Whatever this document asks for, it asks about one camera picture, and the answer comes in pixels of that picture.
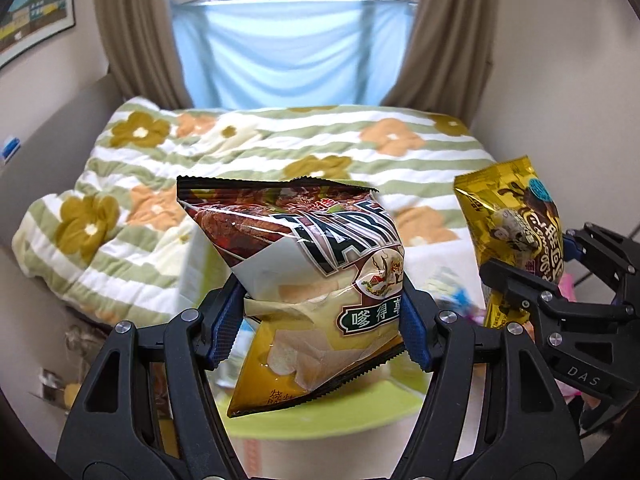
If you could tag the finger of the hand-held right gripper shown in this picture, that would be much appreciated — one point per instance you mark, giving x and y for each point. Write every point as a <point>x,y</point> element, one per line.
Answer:
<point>515,282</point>
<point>607,255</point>

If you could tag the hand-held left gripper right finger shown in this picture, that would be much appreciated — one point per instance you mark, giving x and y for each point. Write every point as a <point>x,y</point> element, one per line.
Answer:
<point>416,332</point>

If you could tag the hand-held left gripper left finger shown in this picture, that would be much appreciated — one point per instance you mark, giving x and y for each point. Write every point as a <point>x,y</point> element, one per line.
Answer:
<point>224,327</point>

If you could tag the gold snack bag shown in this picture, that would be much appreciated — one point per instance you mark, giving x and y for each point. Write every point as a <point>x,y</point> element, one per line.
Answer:
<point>505,210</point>

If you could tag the brown yellow chip bag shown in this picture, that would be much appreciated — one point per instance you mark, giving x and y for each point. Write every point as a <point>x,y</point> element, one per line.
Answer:
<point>310,280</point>

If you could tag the lime green rimmed tub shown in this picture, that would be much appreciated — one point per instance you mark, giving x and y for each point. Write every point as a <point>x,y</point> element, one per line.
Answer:
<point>325,415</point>

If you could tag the pink packet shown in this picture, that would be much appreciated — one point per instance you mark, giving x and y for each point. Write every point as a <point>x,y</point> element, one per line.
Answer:
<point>566,285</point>

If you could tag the pale blue snack packet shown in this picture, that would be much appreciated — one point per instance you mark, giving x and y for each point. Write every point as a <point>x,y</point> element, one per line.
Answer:
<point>452,292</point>

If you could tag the red yellow snack packet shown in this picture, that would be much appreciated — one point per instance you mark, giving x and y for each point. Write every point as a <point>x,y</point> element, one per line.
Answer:
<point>162,410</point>

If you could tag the clear plastic wrapper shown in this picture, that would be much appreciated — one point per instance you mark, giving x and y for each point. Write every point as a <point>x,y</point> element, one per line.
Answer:
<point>55,385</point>

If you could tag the floral striped blanket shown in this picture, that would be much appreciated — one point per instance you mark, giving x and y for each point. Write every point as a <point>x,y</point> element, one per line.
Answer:
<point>300,145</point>

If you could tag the brown curtain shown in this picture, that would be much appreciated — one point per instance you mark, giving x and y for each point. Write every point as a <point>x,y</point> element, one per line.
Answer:
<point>445,45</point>
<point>135,35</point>

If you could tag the blue white small item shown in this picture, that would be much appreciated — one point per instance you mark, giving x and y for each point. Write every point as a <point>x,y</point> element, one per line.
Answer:
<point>9,149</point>

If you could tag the light blue window cloth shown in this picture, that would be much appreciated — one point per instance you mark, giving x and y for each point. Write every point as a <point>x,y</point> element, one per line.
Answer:
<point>290,55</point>

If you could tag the wall poster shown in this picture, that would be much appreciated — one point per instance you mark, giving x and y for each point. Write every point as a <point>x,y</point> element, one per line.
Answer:
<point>32,10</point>

